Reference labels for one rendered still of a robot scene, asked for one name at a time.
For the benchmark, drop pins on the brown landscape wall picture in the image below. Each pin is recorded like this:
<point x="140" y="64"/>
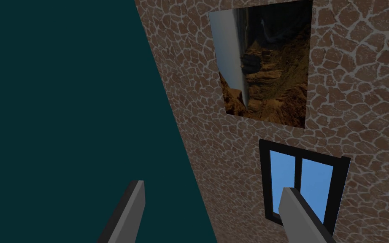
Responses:
<point x="265" y="64"/>

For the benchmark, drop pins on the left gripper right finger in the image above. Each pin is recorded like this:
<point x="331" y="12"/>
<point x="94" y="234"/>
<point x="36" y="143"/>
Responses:
<point x="299" y="219"/>

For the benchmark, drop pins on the black framed window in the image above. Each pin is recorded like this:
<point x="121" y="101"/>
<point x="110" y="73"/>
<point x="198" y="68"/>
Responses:
<point x="316" y="179"/>

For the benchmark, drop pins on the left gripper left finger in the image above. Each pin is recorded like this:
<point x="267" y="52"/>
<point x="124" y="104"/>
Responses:
<point x="127" y="216"/>

